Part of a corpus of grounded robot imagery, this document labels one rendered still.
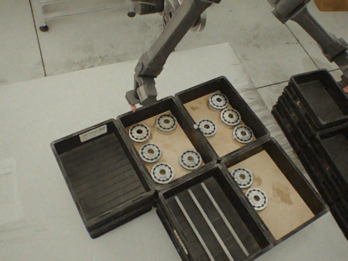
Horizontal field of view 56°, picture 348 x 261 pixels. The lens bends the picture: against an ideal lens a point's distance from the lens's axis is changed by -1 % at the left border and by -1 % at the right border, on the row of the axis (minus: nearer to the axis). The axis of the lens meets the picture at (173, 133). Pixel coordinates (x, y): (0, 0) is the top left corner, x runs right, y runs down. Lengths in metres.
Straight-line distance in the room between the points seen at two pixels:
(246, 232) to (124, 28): 2.37
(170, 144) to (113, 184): 0.32
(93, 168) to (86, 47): 1.81
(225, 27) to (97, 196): 2.44
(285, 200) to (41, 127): 1.23
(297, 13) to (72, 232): 1.21
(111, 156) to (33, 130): 0.48
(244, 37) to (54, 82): 2.04
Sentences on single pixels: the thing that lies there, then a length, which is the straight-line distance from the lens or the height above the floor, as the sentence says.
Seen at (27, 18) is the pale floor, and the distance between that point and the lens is 3.51.
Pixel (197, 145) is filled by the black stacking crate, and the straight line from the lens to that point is 1.51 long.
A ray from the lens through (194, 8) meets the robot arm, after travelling 0.96.
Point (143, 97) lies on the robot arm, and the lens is 1.15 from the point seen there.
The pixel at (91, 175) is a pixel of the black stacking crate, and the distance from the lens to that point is 1.48.
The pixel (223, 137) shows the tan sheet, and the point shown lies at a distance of 1.61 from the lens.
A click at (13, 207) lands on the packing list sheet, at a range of 1.64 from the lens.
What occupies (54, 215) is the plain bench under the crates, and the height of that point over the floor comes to 0.70.
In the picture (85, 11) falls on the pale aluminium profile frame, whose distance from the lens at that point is 3.28.
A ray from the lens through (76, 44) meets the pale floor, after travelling 3.16.
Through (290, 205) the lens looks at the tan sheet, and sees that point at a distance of 1.56.
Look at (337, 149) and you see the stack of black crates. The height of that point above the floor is 0.38.
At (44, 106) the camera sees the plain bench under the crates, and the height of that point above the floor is 0.70.
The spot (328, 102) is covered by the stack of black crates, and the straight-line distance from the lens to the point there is 2.48.
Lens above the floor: 2.17
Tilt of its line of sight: 58 degrees down
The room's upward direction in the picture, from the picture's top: 11 degrees clockwise
